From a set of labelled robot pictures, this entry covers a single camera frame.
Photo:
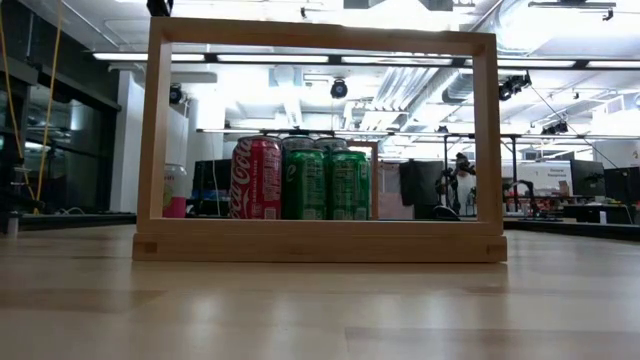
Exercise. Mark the black monitor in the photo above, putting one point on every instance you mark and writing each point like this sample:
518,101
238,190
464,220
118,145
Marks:
212,175
622,185
587,177

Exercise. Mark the tall slim white can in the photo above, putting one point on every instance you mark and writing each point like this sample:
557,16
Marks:
298,142
331,144

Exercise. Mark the ceiling light rail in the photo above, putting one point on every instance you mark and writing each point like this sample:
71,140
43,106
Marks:
570,4

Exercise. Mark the white sign board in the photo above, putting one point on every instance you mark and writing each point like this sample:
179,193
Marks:
550,172

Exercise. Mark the white hanging cloth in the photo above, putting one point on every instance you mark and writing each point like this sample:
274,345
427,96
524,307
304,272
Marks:
389,195

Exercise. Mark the black table frame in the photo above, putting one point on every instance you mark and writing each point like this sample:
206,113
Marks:
60,220

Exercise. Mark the pink white soda can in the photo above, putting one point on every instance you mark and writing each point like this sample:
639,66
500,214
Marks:
176,200

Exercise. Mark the person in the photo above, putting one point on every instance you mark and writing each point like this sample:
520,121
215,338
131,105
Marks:
469,192

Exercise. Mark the black ceiling camera cluster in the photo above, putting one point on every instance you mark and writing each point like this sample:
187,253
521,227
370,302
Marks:
515,85

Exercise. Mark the black ceiling spotlight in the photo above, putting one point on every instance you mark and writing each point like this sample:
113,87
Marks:
339,89
176,95

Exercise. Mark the wooden shelf rack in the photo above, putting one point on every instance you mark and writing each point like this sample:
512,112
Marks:
320,247

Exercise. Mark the red Coca-Cola can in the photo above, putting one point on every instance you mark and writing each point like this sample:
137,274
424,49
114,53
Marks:
255,180

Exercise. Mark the silver ventilation duct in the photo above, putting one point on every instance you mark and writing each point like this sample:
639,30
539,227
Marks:
460,90

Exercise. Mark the green soda can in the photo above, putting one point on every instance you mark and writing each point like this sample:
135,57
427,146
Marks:
305,185
349,185

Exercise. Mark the dark hanging cloth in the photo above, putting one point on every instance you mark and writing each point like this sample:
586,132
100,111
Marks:
420,182

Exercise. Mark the small white post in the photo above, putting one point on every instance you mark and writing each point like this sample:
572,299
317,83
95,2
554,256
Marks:
13,225

